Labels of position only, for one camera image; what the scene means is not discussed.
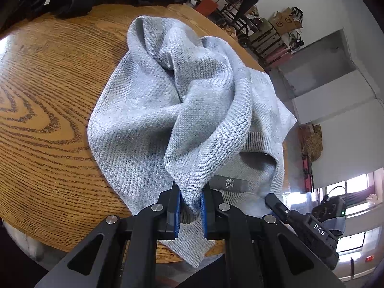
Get grey knit sweater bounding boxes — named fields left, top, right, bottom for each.
left=87, top=16, right=296, bottom=267

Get brown camouflage bag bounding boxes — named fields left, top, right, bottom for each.
left=299, top=124, right=324, bottom=162

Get brown cardboard boxes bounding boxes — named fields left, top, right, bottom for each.
left=269, top=6, right=303, bottom=36

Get black wheeled cart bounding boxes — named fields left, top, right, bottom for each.
left=219, top=0, right=260, bottom=36

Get orange paper bag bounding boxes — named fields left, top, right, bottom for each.
left=195, top=0, right=219, bottom=17

